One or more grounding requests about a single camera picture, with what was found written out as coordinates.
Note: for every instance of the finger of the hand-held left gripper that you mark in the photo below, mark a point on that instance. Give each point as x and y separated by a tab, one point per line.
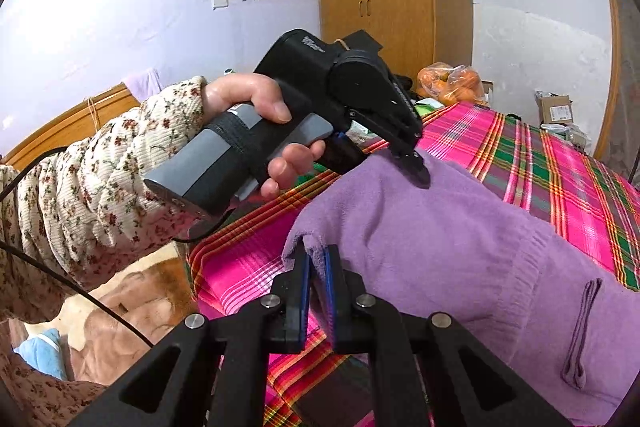
412	164

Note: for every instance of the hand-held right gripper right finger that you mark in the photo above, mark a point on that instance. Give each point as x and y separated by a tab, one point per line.
331	294

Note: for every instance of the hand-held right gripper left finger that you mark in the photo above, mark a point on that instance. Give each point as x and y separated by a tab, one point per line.
302	289

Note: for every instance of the purple fleece garment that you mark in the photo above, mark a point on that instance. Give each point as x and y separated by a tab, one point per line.
425	232

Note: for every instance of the person's left forearm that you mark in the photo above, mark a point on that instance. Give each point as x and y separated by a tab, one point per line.
100	187

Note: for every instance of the person's left hand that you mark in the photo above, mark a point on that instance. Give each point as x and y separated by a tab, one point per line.
240	89

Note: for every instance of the green packet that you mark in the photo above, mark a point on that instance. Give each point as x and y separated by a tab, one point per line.
427	108

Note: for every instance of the black cloth item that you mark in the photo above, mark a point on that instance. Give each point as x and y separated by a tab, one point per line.
402	87

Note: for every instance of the bag of oranges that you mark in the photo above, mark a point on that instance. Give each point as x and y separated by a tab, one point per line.
450	84

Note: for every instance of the pink green plaid cloth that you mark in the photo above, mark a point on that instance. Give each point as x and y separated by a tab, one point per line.
550	157

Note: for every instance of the brown cardboard box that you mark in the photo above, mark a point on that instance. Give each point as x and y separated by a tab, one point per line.
554	107

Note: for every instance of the pile of green packages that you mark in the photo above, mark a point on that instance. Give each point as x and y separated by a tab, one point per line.
567	134

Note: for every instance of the brown plush blanket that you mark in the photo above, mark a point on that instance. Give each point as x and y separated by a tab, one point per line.
140	302

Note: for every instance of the light purple cloth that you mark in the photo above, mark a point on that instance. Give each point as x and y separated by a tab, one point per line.
142	83

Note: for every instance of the plastic-wrapped mattress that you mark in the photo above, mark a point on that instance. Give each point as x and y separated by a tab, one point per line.
627	82

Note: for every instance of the wooden bed headboard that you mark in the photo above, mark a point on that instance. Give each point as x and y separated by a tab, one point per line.
60	127

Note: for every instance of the light blue cloth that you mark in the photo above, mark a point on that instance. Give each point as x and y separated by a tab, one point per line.
40	354

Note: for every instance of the person's floral clothing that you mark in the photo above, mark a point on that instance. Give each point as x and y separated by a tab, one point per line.
45	397

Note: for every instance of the white wall socket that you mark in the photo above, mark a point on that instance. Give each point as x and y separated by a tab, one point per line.
221	1

